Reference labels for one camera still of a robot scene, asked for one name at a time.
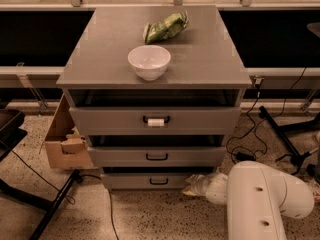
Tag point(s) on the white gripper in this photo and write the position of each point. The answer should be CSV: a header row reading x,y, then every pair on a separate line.
x,y
210,188

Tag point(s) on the grey bottom drawer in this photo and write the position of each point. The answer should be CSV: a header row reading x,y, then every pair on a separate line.
x,y
137,178

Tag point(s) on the grey drawer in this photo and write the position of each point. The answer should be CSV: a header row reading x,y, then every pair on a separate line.
x,y
156,156
137,178
155,120

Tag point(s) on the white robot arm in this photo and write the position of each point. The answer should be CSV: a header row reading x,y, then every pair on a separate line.
x,y
257,197

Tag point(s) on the grey middle drawer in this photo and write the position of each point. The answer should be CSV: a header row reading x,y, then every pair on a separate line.
x,y
156,156

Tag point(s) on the grey top drawer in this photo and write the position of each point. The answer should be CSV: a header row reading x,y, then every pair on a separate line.
x,y
155,120

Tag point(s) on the grey drawer cabinet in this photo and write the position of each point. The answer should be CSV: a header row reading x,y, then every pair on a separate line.
x,y
205,71

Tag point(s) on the black stand right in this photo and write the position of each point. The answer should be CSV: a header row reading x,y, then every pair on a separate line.
x,y
296,158

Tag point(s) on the black stand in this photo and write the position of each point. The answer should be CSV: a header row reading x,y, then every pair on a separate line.
x,y
49,207
296,158

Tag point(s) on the white ceramic bowl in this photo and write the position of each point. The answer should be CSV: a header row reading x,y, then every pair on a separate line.
x,y
149,62

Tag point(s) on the brown cardboard box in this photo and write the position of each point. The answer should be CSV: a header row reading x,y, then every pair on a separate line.
x,y
65,147

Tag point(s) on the black stand left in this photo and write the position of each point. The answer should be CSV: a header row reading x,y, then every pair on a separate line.
x,y
49,207

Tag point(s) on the green snack bag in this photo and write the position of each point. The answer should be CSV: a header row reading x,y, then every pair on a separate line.
x,y
166,29

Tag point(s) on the black tray left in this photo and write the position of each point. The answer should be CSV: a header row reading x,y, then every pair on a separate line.
x,y
11,133

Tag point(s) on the black power adapter with cable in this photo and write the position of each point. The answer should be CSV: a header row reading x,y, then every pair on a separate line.
x,y
237,147

